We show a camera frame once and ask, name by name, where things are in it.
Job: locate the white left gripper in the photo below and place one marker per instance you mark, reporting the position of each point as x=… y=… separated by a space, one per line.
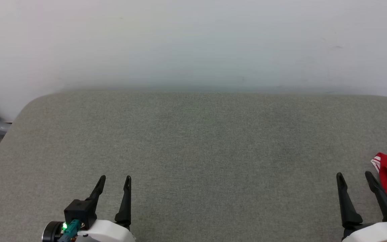
x=109 y=233

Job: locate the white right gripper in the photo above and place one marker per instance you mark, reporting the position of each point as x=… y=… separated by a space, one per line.
x=378 y=233

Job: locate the black round knob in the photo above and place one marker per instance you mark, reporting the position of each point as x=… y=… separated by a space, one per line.
x=50 y=232

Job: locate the grey fabric sofa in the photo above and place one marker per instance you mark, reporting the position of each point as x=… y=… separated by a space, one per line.
x=193 y=151

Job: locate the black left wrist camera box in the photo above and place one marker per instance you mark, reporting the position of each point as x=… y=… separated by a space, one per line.
x=79 y=210

